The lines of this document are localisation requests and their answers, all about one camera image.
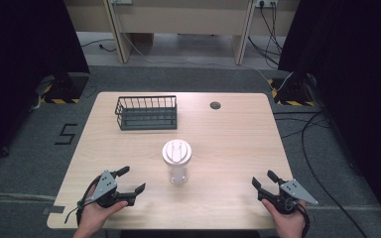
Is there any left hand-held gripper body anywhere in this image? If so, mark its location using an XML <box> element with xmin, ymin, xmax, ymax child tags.
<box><xmin>84</xmin><ymin>170</ymin><xmax>136</xmax><ymax>209</ymax></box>

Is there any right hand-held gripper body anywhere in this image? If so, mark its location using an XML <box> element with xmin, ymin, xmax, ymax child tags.
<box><xmin>257</xmin><ymin>178</ymin><xmax>319</xmax><ymax>215</ymax></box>

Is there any clear plastic cup with lid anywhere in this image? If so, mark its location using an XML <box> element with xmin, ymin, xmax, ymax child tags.
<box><xmin>161</xmin><ymin>139</ymin><xmax>192</xmax><ymax>184</ymax></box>

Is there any black wire basket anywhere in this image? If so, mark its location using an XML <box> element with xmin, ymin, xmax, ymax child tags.
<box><xmin>114</xmin><ymin>95</ymin><xmax>179</xmax><ymax>131</ymax></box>

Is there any person's right hand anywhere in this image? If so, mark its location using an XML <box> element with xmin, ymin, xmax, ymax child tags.
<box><xmin>261</xmin><ymin>197</ymin><xmax>308</xmax><ymax>238</ymax></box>

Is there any person's left hand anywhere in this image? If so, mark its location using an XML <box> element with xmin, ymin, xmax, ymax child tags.
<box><xmin>76</xmin><ymin>183</ymin><xmax>129</xmax><ymax>238</ymax></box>

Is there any grey tape strip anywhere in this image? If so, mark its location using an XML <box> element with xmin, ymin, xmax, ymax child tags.
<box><xmin>41</xmin><ymin>205</ymin><xmax>66</xmax><ymax>215</ymax></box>

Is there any black stand base with striped tape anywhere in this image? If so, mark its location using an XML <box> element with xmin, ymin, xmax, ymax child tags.
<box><xmin>267</xmin><ymin>72</ymin><xmax>318</xmax><ymax>107</ymax></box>
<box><xmin>34</xmin><ymin>71</ymin><xmax>91</xmax><ymax>105</ymax></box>

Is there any black curtain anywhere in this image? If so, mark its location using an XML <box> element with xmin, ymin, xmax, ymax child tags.
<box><xmin>0</xmin><ymin>0</ymin><xmax>91</xmax><ymax>171</ymax></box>
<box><xmin>277</xmin><ymin>0</ymin><xmax>381</xmax><ymax>229</ymax></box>

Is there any beige desk with legs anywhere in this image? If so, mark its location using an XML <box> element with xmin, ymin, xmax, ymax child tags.
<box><xmin>63</xmin><ymin>0</ymin><xmax>302</xmax><ymax>65</ymax></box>

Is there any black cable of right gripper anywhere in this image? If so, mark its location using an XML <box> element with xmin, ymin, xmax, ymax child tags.
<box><xmin>296</xmin><ymin>201</ymin><xmax>312</xmax><ymax>238</ymax></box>

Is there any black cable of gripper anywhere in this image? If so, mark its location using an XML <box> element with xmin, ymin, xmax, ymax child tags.
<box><xmin>296</xmin><ymin>201</ymin><xmax>312</xmax><ymax>238</ymax></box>
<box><xmin>63</xmin><ymin>176</ymin><xmax>101</xmax><ymax>226</ymax></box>

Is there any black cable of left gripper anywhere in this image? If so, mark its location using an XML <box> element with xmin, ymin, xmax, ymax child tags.
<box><xmin>63</xmin><ymin>176</ymin><xmax>101</xmax><ymax>226</ymax></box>

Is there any black floor cable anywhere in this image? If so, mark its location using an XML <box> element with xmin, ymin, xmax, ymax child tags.
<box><xmin>300</xmin><ymin>111</ymin><xmax>369</xmax><ymax>238</ymax></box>

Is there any black power cable with plug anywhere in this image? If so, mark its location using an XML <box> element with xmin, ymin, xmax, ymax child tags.
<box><xmin>80</xmin><ymin>39</ymin><xmax>117</xmax><ymax>54</ymax></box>

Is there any bundle of black cables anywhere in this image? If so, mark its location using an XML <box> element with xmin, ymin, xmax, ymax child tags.
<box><xmin>247</xmin><ymin>2</ymin><xmax>284</xmax><ymax>69</ymax></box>

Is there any white wall socket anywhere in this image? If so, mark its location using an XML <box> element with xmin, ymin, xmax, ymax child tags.
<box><xmin>255</xmin><ymin>0</ymin><xmax>279</xmax><ymax>8</ymax></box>

